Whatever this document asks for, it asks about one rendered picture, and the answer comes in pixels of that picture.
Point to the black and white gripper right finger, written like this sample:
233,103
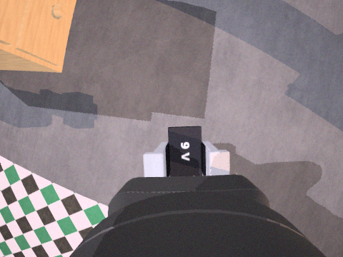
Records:
214,161

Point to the black 9v battery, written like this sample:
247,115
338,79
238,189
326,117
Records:
185,150

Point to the light wooden chest of drawers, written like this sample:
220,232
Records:
13,59

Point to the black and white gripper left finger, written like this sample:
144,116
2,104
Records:
157,163

